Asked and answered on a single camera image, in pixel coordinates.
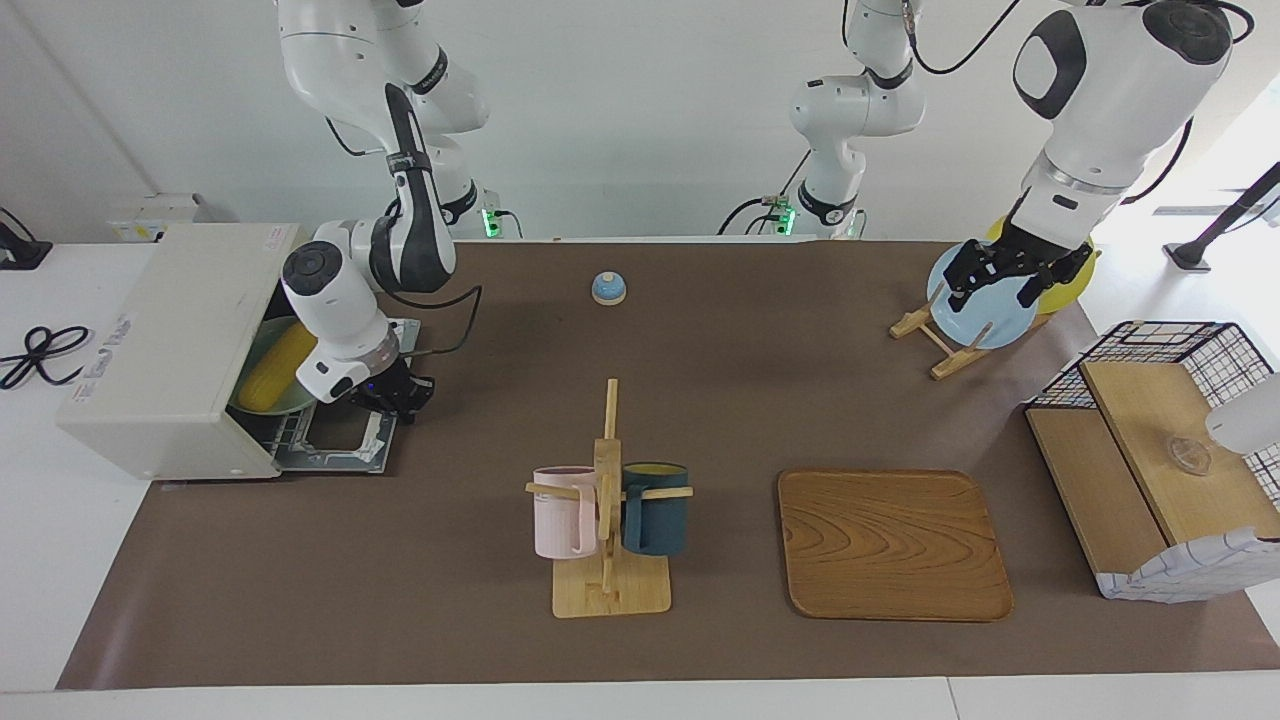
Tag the wooden plate rack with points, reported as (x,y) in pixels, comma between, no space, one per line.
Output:
(945,360)

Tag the light green plate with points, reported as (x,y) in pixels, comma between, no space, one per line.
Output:
(260,410)

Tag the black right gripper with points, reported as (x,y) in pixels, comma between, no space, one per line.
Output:
(375,388)

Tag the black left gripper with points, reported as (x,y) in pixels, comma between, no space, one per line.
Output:
(1045,250)

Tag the small blue call bell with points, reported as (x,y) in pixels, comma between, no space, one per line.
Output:
(608,290)

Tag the yellow corn cob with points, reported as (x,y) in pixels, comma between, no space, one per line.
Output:
(275,365)

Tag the wooden shelf box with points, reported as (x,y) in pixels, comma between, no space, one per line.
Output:
(1190,575)

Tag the white wall box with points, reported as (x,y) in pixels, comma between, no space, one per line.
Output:
(150,220)

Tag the dark blue mug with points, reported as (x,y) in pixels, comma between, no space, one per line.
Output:
(655,525)

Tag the small clear glass dish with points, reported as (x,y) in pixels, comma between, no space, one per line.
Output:
(1190,457)

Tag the white toaster oven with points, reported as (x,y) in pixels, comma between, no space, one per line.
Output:
(160,340)

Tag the black desk device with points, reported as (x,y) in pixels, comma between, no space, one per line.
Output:
(20,250)

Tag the wooden stepped shelf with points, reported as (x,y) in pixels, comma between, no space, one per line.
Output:
(1150,430)

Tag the wooden mug tree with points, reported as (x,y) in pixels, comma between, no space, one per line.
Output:
(610,590)

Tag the yellow plate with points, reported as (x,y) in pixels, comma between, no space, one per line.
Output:
(1070,290)

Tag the brown table mat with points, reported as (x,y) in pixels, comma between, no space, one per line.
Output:
(700,400)

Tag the pink mug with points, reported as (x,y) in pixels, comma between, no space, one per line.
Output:
(560,520)

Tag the white rounded device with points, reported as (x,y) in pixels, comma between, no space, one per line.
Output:
(1245,420)

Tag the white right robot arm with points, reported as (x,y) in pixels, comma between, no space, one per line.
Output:
(330,300)

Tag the black angled stand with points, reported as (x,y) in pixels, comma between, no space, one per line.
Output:
(1225,225)

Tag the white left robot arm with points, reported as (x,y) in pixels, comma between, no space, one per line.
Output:
(1110,90)

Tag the light blue plate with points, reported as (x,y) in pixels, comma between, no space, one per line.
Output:
(985,325)

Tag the brown wooden tray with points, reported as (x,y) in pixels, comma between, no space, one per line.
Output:
(890,545)

